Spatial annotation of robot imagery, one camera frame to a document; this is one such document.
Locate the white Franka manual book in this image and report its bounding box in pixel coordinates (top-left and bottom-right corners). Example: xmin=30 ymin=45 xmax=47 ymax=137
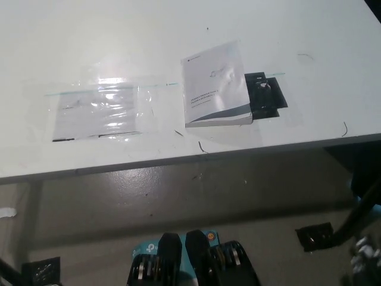
xmin=180 ymin=39 xmax=254 ymax=129

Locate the black printed marker sheet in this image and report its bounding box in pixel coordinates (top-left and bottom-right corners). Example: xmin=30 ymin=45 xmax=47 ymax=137
xmin=244 ymin=71 xmax=289 ymax=118

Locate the black floor marker tag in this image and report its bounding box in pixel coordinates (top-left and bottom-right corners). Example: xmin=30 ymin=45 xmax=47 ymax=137
xmin=22 ymin=256 xmax=62 ymax=286
xmin=295 ymin=222 xmax=336 ymax=254

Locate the plastic-covered paper sheet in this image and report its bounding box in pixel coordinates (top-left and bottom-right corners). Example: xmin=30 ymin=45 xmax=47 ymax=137
xmin=43 ymin=82 xmax=181 ymax=143

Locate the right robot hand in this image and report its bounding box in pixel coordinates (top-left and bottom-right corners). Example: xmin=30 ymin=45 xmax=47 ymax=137
xmin=349 ymin=234 xmax=381 ymax=286

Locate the black frame pole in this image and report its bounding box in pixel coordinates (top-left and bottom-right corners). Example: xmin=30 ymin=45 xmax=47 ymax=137
xmin=333 ymin=186 xmax=381 ymax=248
xmin=0 ymin=257 xmax=22 ymax=286

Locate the robot torso black teal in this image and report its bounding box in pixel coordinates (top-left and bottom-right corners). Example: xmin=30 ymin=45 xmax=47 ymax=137
xmin=126 ymin=229 xmax=263 ymax=286

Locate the grey desk leg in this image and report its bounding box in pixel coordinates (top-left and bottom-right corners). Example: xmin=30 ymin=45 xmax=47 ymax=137
xmin=25 ymin=178 xmax=43 ymax=263

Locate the white floor tape piece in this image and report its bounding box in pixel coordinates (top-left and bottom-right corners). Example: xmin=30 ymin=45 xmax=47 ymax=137
xmin=0 ymin=206 xmax=17 ymax=219

